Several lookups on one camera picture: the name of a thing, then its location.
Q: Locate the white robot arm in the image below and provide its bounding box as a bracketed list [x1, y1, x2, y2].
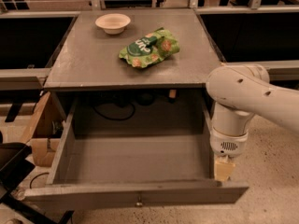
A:
[206, 63, 299, 181]

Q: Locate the black cable behind cabinet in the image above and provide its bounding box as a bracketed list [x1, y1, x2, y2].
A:
[90, 91, 157, 122]

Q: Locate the grey top drawer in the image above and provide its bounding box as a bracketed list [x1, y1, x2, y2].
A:
[25, 90, 248, 210]

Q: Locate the brown cardboard box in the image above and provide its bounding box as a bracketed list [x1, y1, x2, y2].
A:
[21, 92, 63, 167]

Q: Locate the grey drawer cabinet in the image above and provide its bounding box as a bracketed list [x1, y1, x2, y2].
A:
[45, 9, 220, 139]

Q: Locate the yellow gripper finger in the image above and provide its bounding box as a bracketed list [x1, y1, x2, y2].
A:
[214, 156, 235, 182]

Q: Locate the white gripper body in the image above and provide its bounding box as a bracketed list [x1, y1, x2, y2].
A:
[210, 128, 249, 158]

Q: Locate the green chip bag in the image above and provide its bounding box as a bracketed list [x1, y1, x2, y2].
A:
[119, 28, 179, 69]

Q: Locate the white bowl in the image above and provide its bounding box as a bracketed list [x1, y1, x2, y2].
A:
[95, 13, 131, 35]

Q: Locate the metal railing frame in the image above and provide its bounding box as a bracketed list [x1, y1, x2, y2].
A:
[1, 0, 298, 91]

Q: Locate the black cable on floor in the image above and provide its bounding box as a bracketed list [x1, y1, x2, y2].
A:
[29, 171, 50, 189]

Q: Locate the black stand base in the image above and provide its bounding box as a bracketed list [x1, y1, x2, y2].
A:
[0, 143, 73, 224]

